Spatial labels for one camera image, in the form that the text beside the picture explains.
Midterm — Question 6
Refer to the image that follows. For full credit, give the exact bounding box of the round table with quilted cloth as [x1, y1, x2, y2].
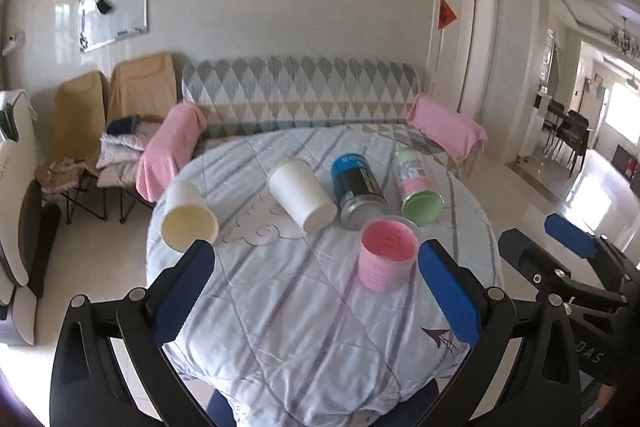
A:
[146, 127, 505, 424]

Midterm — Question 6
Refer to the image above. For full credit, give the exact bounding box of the dark dining chair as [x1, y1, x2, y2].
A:
[542, 99, 567, 148]
[557, 109, 592, 178]

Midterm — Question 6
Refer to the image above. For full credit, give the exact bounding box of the white paper cup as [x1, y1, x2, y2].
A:
[267, 158, 338, 234]

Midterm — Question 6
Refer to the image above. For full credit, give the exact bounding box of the blue and black cup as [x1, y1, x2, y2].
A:
[330, 153, 388, 229]

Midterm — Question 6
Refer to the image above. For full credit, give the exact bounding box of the pink towel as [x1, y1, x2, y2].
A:
[136, 103, 208, 202]
[407, 94, 488, 164]

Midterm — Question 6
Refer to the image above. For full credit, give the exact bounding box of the white and black chair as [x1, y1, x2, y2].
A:
[0, 89, 62, 348]

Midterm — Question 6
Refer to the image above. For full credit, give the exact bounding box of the stack of folded clothes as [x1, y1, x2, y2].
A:
[96, 126, 163, 188]

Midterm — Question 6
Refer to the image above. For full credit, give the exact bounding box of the whiteboard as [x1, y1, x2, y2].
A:
[77, 0, 151, 54]

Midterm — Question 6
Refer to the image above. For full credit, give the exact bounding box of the red door decoration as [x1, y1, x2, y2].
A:
[437, 0, 459, 30]

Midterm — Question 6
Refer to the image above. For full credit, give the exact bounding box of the green and pink cup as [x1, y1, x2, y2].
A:
[391, 148, 445, 227]

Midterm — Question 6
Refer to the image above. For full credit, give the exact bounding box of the white door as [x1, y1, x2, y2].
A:
[430, 0, 479, 114]

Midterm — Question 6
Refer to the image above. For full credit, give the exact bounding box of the brown cloth pile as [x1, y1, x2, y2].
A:
[34, 159, 101, 196]

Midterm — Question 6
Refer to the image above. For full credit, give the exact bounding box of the diamond patterned sofa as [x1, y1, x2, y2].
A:
[181, 56, 488, 180]

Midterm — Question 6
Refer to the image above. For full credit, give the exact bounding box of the cream cup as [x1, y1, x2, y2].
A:
[161, 180, 220, 254]

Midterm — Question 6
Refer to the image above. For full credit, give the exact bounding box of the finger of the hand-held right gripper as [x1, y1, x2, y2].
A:
[544, 213, 640, 284]
[497, 228, 627, 304]

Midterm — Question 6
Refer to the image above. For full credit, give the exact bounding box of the chandelier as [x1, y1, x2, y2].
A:
[609, 17, 640, 58]

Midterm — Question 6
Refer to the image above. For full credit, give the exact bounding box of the tan folding chair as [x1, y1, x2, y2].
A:
[49, 71, 109, 226]
[106, 53, 178, 224]

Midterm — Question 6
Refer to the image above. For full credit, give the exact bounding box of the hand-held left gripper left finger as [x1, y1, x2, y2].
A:
[49, 238, 217, 427]

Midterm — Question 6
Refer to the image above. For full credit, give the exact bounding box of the dark navy cloth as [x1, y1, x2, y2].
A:
[106, 116, 142, 134]

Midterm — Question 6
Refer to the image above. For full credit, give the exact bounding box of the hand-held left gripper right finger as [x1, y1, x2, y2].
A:
[415, 238, 582, 427]

